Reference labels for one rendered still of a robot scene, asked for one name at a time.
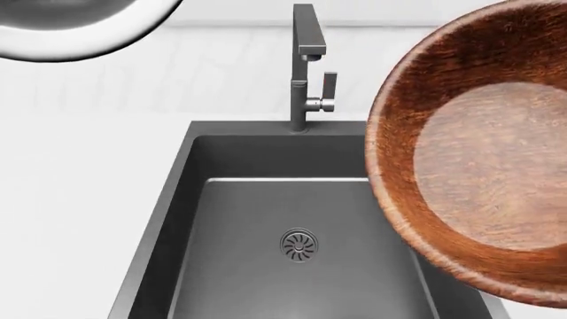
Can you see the dark grey sink basin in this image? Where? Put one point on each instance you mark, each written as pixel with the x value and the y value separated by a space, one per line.
pixel 248 212

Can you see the grey square faucet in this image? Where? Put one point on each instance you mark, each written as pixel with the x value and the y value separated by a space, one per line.
pixel 304 50

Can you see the brown wooden bowl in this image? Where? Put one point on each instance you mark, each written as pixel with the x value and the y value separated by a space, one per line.
pixel 487 159

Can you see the round metal drain strainer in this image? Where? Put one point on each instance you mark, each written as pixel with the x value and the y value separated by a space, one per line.
pixel 299 245

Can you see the white ceramic bowl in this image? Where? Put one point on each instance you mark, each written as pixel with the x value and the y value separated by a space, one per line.
pixel 66 36

